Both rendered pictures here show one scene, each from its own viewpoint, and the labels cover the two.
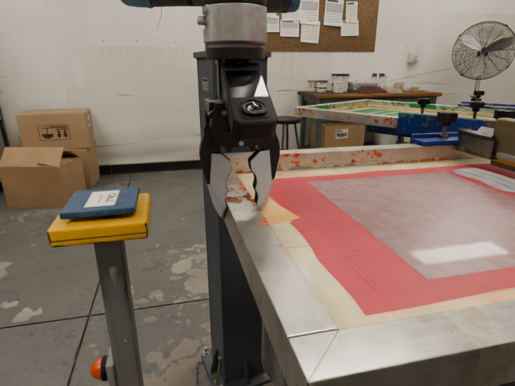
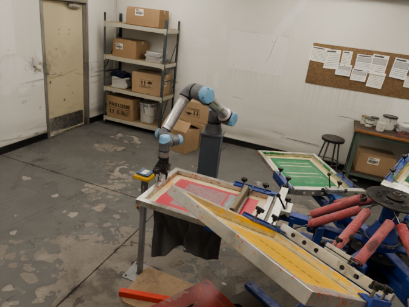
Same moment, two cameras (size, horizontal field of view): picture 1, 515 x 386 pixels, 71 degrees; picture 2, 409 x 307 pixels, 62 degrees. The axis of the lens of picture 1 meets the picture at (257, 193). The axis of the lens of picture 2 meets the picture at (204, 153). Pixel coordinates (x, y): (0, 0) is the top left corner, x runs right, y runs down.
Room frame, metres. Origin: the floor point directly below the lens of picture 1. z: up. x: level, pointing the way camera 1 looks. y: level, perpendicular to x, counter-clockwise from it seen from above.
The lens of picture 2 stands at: (-1.22, -1.37, 2.11)
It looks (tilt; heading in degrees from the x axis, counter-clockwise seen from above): 22 degrees down; 32
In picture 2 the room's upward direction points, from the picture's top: 7 degrees clockwise
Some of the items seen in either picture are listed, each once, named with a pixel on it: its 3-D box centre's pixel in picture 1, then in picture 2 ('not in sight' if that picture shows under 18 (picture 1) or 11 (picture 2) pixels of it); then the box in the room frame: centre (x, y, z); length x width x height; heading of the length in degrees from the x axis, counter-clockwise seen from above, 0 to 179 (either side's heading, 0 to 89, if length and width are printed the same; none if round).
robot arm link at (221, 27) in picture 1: (232, 29); (163, 153); (0.47, 0.03, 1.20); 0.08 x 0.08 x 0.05
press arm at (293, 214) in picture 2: not in sight; (293, 217); (0.67, -0.89, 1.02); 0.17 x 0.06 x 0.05; 103
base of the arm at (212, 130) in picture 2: not in sight; (213, 126); (1.17, 0.08, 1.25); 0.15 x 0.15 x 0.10
